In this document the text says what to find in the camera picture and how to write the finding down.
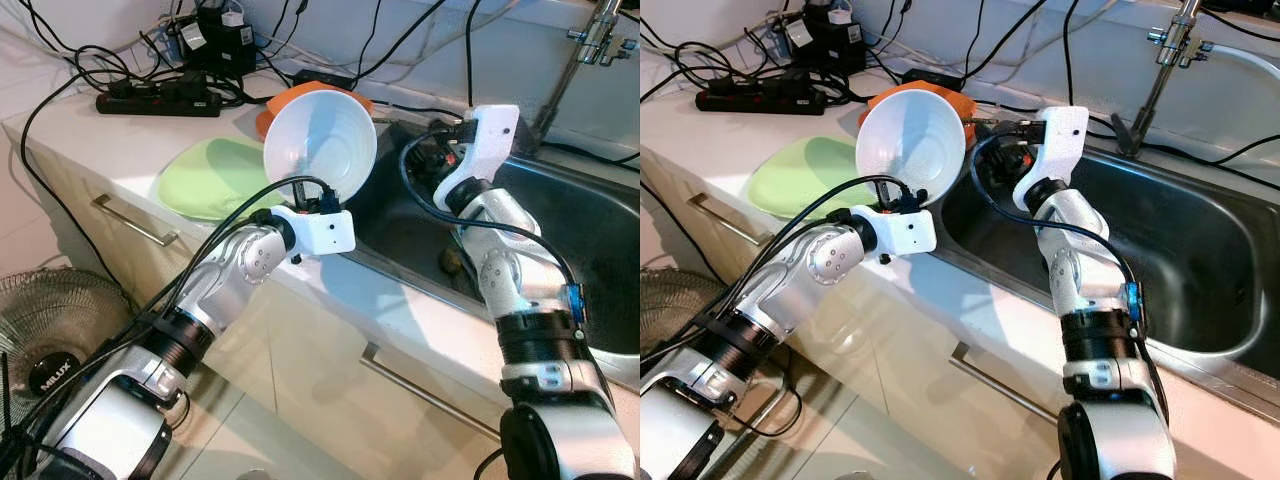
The steel faucet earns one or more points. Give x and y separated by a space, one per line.
1157 80
572 80

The stainless steel sink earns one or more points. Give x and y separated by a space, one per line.
1200 240
600 230

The white bowl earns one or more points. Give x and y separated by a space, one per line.
910 140
320 140

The black power strip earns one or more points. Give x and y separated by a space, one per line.
160 105
760 103

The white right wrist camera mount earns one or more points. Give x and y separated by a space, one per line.
490 140
1060 140

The small brown round object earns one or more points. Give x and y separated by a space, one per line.
453 262

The black charger box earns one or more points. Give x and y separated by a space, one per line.
225 50
835 48

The light green plate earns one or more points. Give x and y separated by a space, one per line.
800 180
215 180

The orange bowl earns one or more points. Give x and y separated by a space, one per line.
878 98
285 93

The grey floor fan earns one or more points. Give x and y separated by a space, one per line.
665 310
60 320

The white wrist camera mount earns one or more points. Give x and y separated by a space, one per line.
490 140
1060 140
325 232
905 232

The beige sink cabinet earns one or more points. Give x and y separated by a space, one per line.
300 360
900 370

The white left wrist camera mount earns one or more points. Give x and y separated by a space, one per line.
325 232
905 232

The black power adapter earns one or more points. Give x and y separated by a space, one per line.
935 77
330 78

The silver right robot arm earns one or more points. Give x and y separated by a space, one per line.
1095 290
520 280

